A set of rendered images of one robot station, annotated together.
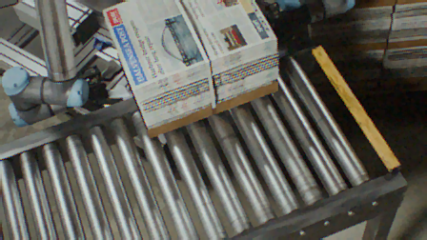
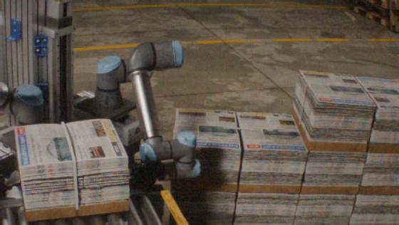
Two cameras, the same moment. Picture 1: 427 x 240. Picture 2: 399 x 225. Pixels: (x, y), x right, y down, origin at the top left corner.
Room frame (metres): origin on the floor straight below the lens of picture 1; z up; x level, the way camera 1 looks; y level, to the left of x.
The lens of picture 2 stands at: (-0.57, -0.16, 1.94)
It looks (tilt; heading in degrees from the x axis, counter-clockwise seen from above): 26 degrees down; 351
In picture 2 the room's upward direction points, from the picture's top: 5 degrees clockwise
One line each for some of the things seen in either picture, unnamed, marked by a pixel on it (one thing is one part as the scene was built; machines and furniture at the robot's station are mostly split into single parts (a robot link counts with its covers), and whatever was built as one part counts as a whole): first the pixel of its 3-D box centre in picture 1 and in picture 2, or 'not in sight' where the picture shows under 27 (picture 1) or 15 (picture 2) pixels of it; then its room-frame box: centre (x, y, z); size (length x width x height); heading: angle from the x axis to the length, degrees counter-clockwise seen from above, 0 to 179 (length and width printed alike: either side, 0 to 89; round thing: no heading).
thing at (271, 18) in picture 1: (286, 17); (147, 171); (1.25, -0.27, 0.81); 0.12 x 0.08 x 0.09; 104
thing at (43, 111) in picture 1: (31, 109); not in sight; (1.07, 0.50, 0.81); 0.11 x 0.08 x 0.09; 104
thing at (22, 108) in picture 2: not in sight; (28, 102); (1.50, 0.24, 0.98); 0.13 x 0.12 x 0.14; 74
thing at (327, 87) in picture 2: not in sight; (336, 87); (1.57, -1.12, 1.06); 0.37 x 0.29 x 0.01; 176
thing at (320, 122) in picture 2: not in sight; (331, 110); (1.57, -1.12, 0.95); 0.38 x 0.29 x 0.23; 176
